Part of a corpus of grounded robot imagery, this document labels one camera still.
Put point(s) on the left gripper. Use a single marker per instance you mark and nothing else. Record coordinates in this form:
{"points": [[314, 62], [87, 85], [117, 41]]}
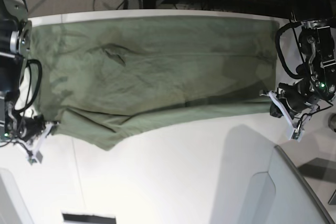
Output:
{"points": [[315, 76]]}

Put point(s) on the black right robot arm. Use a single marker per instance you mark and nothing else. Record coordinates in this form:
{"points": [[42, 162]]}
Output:
{"points": [[15, 47]]}

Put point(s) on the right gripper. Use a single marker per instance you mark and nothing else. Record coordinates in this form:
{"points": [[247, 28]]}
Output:
{"points": [[16, 127]]}

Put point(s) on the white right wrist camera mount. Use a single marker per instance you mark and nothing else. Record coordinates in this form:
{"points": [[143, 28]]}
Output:
{"points": [[34, 155]]}

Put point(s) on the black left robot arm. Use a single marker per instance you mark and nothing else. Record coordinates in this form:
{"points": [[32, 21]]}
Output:
{"points": [[310, 14]]}

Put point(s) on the green t-shirt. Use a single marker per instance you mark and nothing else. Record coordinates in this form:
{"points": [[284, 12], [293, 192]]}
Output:
{"points": [[106, 80]]}

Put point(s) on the white label with black bar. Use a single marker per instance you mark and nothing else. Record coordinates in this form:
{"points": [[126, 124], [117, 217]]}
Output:
{"points": [[87, 218]]}

